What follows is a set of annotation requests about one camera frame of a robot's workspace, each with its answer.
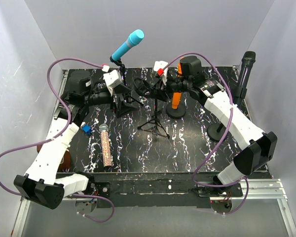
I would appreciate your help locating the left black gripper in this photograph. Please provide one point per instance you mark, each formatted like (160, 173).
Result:
(122, 107)

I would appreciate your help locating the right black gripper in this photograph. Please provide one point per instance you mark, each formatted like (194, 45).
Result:
(159, 93)

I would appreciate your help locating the orange microphone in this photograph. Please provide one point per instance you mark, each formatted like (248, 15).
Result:
(177, 95)

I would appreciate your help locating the small black tripod stand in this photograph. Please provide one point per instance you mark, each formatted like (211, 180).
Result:
(143, 88)

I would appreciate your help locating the round base stand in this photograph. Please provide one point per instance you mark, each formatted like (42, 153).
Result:
(176, 113)
(215, 131)

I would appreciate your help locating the glitter silver microphone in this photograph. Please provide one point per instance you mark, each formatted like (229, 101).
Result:
(105, 144)

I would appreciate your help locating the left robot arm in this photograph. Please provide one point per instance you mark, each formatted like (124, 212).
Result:
(39, 183)

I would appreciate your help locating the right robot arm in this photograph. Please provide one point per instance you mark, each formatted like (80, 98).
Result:
(257, 147)

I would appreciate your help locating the tall black tripod stand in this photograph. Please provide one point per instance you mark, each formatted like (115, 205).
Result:
(124, 74)

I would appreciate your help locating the cyan microphone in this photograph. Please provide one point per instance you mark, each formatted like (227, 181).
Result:
(133, 40)

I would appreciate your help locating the black microphone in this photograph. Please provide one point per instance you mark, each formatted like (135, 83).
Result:
(240, 90)

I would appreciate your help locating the blue white toy block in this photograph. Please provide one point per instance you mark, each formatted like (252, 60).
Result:
(87, 129)

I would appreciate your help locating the brown box with clear lid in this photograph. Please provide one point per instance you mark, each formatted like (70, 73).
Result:
(65, 163)

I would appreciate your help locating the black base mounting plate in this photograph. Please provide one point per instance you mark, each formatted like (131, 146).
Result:
(151, 189)

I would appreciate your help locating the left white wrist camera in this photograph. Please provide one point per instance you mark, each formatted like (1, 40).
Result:
(112, 79)

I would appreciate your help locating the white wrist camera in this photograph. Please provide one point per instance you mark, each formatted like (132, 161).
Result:
(160, 71)
(112, 79)

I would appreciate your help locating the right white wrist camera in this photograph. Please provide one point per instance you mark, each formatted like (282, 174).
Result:
(160, 71)

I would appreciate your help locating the aluminium rail frame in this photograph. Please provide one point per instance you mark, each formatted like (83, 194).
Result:
(264, 213)

